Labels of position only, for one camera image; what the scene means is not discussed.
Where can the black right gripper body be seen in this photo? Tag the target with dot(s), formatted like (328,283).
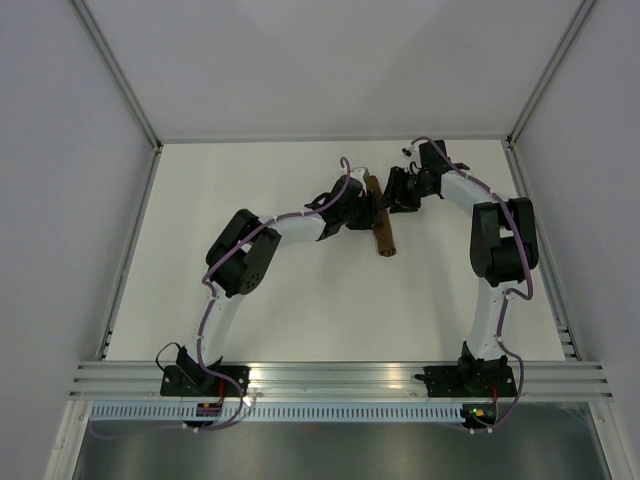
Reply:
(411,189)

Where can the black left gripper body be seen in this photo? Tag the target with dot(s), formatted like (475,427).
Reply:
(361,217)

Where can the brown cloth napkin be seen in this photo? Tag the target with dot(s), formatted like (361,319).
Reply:
(383,235)

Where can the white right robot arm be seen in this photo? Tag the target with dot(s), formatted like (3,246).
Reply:
(503,253)

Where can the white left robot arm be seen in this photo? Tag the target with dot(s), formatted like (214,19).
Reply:
(239,259)

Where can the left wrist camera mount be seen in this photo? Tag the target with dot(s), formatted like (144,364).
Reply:
(360,174)

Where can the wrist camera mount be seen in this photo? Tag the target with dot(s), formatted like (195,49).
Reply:
(411,152)
(360,174)

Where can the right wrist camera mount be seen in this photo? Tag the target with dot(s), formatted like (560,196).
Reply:
(411,152)

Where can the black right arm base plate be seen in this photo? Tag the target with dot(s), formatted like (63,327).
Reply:
(459,382)

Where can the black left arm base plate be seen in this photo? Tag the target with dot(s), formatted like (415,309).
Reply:
(175,383)

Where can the aluminium frame rail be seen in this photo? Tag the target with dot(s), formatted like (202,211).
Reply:
(544,381)

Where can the white slotted cable duct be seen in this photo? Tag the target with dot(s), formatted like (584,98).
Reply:
(282,412)

